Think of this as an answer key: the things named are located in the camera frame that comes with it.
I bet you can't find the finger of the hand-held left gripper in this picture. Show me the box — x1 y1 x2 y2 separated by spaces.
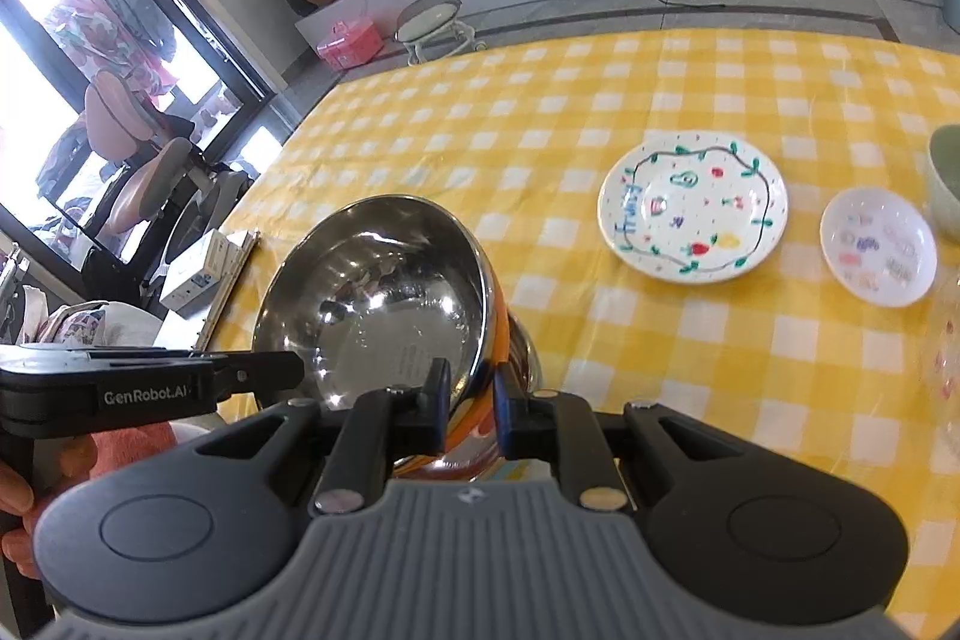
212 350 308 407

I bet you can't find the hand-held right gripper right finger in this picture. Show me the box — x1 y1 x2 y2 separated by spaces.
491 376 722 513

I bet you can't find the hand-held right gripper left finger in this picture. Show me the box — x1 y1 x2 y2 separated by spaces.
187 357 455 515

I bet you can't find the steel bowl with orange outside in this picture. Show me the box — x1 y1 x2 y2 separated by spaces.
251 195 512 485

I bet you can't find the small printed white plate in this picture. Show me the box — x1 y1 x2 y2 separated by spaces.
819 186 938 310

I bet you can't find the person's left hand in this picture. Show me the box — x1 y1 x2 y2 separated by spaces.
0 436 100 582

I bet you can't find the white cardboard box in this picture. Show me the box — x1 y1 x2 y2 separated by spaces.
159 230 260 320

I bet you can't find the pink office chair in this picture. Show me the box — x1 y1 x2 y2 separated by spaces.
81 69 254 238

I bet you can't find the large painted white plate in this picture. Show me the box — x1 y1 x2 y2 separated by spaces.
598 131 789 286

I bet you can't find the yellow checked tablecloth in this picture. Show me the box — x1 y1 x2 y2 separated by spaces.
191 26 960 640

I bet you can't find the pink plastic box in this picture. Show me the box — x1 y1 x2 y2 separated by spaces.
316 19 384 72

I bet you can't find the grey round stool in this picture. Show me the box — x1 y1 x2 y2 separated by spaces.
394 0 482 66

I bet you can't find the floral cloth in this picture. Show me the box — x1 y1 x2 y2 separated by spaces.
40 0 182 95

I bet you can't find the pale green bowl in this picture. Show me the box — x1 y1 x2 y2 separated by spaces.
925 123 960 238

